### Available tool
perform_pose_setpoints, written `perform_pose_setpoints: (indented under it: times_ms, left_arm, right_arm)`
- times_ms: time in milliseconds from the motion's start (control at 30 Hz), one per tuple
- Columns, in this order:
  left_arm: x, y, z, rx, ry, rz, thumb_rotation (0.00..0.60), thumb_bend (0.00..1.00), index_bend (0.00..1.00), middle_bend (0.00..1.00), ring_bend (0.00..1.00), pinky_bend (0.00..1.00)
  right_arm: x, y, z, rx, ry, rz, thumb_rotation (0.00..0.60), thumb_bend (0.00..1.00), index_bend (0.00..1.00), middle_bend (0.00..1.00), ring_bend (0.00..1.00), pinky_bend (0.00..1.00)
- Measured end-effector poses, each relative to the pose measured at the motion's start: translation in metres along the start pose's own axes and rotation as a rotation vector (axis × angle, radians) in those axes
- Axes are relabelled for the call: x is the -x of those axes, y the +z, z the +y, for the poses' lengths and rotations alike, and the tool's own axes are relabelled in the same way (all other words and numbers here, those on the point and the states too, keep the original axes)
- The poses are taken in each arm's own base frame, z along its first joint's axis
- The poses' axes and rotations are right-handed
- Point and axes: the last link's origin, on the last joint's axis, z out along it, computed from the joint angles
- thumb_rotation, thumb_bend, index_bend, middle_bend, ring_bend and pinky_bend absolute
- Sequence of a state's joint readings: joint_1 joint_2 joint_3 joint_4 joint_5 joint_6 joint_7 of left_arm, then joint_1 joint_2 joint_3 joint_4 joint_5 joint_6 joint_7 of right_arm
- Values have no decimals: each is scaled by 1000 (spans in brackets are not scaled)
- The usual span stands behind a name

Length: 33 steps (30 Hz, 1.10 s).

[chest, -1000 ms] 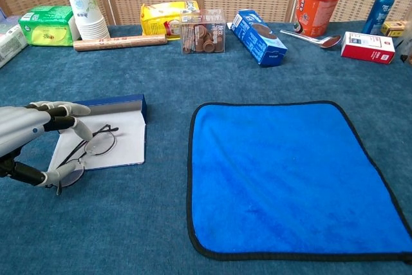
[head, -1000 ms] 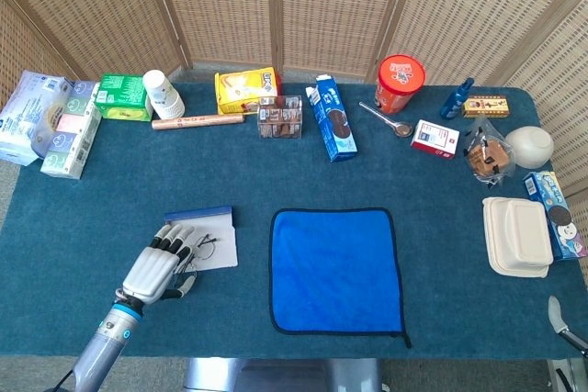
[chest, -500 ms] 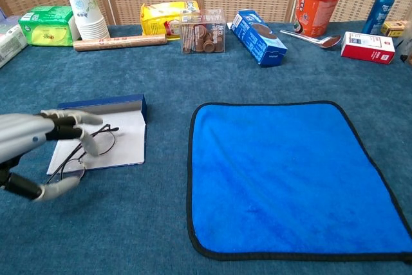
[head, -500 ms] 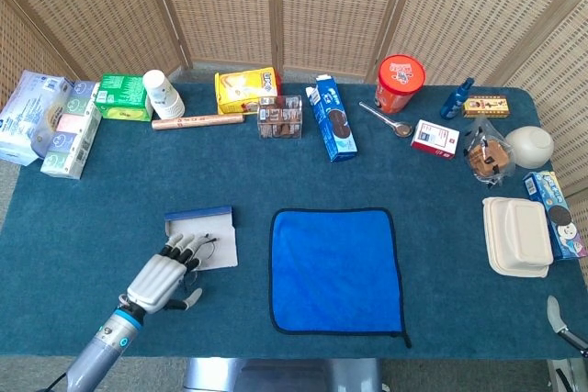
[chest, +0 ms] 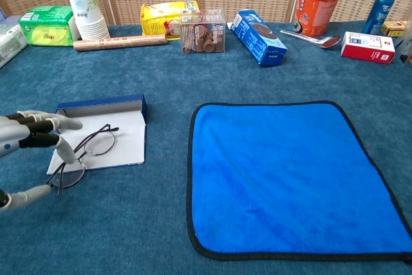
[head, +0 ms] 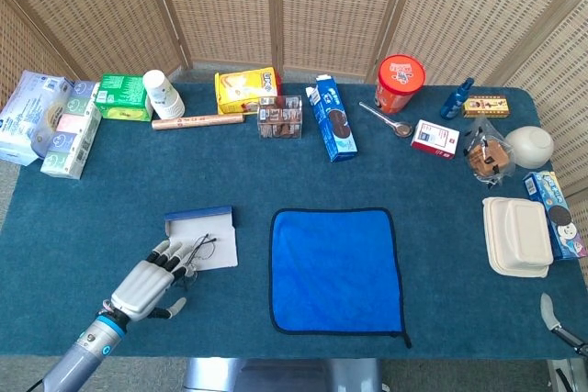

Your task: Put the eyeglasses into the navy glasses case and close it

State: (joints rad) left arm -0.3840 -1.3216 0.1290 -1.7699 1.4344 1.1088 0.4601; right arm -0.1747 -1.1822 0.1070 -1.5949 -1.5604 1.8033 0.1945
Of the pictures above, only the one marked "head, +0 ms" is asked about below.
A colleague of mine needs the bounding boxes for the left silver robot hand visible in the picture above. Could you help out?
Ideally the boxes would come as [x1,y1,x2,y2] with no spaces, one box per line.
[109,239,199,322]

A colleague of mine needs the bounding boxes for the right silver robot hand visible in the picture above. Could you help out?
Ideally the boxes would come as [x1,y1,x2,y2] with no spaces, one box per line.
[539,292,588,359]

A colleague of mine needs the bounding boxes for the black wire eyeglasses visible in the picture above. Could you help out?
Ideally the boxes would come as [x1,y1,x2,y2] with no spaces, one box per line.
[175,233,218,292]

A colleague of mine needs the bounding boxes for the blue glasses case white lining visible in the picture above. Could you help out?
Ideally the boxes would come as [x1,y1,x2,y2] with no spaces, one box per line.
[164,206,240,273]

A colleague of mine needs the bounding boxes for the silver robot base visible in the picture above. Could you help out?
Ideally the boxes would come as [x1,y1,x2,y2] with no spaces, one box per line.
[182,357,385,392]

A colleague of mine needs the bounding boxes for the blue cleaning cloth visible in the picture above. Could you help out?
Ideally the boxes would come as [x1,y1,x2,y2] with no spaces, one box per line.
[268,207,413,350]

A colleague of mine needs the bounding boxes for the beige lunch container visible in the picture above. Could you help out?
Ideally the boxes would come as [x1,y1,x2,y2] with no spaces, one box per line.
[481,196,555,279]

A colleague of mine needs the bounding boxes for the blue cartoon cookie box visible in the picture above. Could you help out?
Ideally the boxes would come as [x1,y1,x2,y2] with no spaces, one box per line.
[523,170,588,261]

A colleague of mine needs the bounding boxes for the teal table cloth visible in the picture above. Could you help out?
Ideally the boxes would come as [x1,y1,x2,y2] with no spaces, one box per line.
[0,83,588,361]

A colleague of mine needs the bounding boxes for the pastel tissue multipack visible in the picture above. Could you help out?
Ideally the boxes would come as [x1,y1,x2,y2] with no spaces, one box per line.
[40,80,103,181]

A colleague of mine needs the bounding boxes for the white bowl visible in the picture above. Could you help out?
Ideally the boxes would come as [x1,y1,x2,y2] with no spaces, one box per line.
[504,125,555,170]

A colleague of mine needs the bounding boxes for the clear bag of cookies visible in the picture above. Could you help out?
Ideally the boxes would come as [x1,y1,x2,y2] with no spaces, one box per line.
[463,117,516,187]

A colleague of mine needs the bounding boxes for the wooden rolling pin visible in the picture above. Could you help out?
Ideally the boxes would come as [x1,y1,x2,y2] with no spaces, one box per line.
[152,112,245,132]

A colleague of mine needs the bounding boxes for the green tissue pack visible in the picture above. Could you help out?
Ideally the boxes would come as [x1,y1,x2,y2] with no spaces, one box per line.
[94,73,154,123]

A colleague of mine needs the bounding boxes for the white paper cup stack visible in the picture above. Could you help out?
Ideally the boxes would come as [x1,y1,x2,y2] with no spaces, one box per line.
[141,69,187,121]

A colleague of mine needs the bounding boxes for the pale blue wipes pack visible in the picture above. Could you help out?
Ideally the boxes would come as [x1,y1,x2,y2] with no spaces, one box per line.
[0,70,74,167]

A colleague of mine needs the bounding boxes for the red and white box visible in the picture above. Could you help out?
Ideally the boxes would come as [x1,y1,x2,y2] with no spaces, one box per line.
[410,118,460,161]

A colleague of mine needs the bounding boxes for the small yellow brown box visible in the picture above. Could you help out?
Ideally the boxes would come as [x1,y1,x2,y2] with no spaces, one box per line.
[462,95,512,118]

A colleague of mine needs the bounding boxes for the clear box of cookies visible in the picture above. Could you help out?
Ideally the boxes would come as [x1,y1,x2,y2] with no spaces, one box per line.
[256,95,304,140]

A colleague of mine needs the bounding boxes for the yellow cracker box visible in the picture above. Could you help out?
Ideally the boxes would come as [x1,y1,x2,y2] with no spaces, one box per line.
[214,66,283,116]

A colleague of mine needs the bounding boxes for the blue spray bottle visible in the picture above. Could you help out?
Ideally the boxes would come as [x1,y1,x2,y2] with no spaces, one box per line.
[439,77,475,120]

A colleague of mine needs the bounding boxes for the metal spoon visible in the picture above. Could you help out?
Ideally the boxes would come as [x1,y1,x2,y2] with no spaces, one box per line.
[358,101,414,139]

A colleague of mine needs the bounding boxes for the long blue cookie box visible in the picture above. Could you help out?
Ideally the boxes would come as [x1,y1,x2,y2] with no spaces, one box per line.
[306,73,359,163]

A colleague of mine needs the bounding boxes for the orange tub red lid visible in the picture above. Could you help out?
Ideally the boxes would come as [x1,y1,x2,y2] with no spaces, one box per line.
[374,54,427,115]

